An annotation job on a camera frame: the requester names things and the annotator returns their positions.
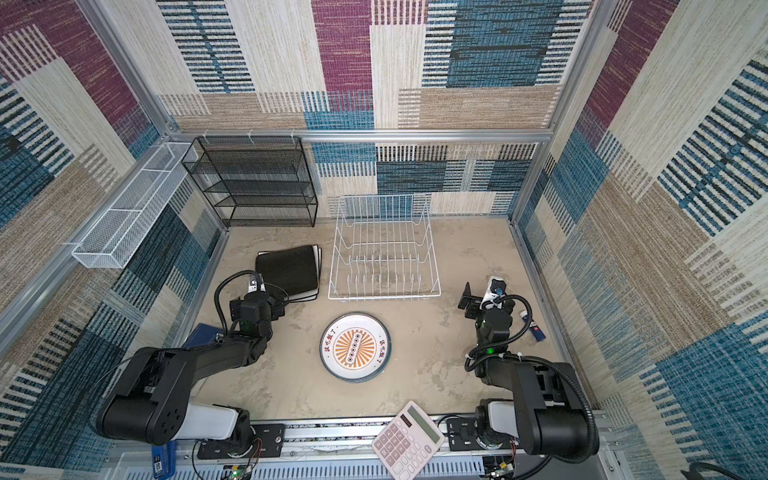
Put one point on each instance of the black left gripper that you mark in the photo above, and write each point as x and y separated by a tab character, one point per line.
275	307

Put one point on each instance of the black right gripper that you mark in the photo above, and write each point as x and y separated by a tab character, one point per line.
473	302

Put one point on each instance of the black square plate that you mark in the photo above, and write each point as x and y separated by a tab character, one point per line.
278	268

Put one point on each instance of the white square plate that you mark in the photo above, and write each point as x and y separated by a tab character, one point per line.
309	267

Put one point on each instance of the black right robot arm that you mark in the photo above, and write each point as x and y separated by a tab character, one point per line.
549	413

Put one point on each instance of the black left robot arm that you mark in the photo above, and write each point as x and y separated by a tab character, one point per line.
150	402

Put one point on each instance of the black mesh shelf rack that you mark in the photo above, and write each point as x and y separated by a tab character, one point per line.
254	181

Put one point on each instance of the small blue white tube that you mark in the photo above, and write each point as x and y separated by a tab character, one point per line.
532	326

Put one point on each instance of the blue book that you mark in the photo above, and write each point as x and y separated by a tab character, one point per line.
203	335

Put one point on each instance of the pink calculator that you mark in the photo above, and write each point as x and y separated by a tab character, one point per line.
408	442

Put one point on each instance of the blue utility tool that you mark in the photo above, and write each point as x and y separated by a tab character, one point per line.
164	461

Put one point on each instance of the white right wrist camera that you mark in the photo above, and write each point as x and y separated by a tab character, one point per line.
496	288

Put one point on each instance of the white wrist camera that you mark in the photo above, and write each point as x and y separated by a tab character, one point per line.
256	283
496	288

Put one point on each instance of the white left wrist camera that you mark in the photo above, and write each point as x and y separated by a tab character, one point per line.
256	283

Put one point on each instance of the white wire dish rack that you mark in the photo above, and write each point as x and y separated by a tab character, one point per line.
383	249

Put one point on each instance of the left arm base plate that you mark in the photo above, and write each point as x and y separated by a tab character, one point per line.
262	441

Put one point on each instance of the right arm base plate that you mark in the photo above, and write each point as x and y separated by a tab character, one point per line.
462	435

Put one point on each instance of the aluminium front rail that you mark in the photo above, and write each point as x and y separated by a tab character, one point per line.
341	448

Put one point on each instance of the white wire wall basket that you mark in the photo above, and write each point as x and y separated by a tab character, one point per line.
116	236

